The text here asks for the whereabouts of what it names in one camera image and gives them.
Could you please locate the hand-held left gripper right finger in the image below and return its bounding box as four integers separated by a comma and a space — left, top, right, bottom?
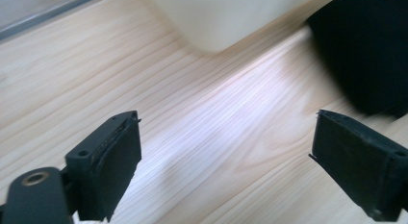
308, 109, 408, 223

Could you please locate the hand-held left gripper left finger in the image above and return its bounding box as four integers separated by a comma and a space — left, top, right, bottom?
64, 110, 142, 223

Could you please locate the black cloth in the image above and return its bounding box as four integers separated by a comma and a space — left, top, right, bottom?
306, 0, 408, 118

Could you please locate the white divided storage box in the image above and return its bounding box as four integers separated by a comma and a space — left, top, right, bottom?
145, 0, 345, 54

